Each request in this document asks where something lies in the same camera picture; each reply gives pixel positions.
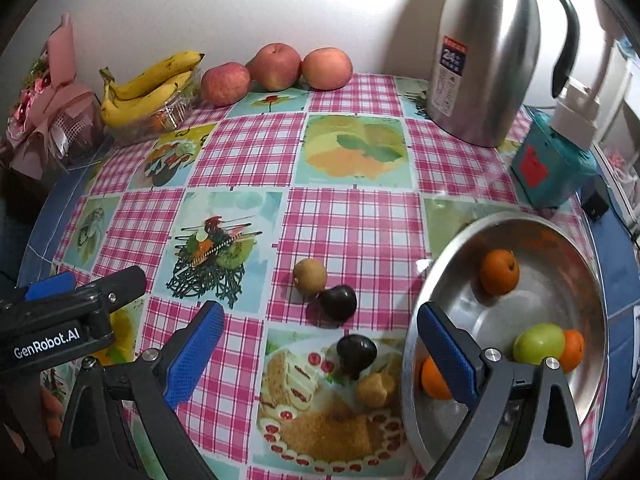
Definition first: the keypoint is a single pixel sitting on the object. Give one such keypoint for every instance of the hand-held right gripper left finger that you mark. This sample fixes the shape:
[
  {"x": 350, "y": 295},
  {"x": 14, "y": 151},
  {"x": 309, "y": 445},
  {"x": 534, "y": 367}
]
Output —
[{"x": 195, "y": 355}]

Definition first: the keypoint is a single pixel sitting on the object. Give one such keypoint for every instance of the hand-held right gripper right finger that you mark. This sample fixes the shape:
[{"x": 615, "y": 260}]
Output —
[{"x": 450, "y": 355}]

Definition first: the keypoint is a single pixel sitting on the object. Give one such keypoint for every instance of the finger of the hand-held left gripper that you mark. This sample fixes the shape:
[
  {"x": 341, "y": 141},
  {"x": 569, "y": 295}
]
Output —
[
  {"x": 50, "y": 285},
  {"x": 122, "y": 282}
]

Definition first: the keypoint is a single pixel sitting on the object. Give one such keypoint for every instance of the small orange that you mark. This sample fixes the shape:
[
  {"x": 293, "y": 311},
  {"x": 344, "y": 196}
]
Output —
[
  {"x": 499, "y": 271},
  {"x": 573, "y": 350},
  {"x": 434, "y": 379}
]

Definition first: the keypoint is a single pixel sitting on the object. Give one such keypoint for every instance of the small green fruit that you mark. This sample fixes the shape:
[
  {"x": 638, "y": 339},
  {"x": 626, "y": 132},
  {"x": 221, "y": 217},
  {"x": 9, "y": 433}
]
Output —
[{"x": 540, "y": 342}]

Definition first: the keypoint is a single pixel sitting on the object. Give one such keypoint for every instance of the stainless steel bowl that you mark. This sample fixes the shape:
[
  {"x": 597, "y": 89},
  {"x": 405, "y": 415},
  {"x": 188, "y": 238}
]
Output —
[{"x": 540, "y": 285}]

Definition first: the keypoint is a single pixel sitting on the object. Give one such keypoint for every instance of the small tan fruit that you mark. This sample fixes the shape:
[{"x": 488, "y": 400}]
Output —
[{"x": 375, "y": 390}]

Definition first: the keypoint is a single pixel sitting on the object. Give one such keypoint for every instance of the dark purple fruit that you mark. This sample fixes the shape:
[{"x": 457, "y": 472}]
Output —
[
  {"x": 356, "y": 352},
  {"x": 338, "y": 302}
]

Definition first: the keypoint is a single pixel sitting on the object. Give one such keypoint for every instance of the brown kiwi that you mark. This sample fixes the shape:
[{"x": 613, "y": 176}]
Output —
[{"x": 310, "y": 275}]

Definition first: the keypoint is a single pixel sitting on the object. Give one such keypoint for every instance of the clear plastic fruit container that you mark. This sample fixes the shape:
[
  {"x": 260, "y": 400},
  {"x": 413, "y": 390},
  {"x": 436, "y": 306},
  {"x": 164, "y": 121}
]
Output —
[{"x": 170, "y": 116}]

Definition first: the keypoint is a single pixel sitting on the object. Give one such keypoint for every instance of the pink wrapped flower bouquet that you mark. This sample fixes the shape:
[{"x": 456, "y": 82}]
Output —
[{"x": 50, "y": 110}]

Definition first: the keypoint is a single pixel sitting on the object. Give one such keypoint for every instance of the pink checkered printed tablecloth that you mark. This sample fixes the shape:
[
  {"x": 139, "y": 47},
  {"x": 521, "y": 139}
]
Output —
[{"x": 250, "y": 160}]

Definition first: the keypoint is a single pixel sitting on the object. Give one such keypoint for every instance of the bunch of yellow bananas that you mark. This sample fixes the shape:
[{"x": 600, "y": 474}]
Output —
[{"x": 145, "y": 85}]

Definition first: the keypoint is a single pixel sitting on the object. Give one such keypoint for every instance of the teal plastic box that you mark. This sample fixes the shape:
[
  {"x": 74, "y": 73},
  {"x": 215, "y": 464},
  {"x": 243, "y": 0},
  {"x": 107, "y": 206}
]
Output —
[{"x": 550, "y": 175}]

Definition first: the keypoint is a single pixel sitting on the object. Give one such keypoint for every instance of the black charger plug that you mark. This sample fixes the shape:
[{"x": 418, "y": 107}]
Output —
[{"x": 596, "y": 205}]

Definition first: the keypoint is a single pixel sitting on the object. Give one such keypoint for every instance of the red apple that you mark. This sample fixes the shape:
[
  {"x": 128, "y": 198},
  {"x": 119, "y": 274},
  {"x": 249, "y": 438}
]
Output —
[
  {"x": 225, "y": 84},
  {"x": 274, "y": 67},
  {"x": 327, "y": 69}
]

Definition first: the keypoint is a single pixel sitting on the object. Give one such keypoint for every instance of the stainless steel thermos jug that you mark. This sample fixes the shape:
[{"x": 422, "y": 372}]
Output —
[{"x": 475, "y": 85}]

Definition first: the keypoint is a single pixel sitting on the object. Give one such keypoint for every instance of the white power adapter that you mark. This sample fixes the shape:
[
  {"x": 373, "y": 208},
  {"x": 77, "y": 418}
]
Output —
[{"x": 575, "y": 112}]

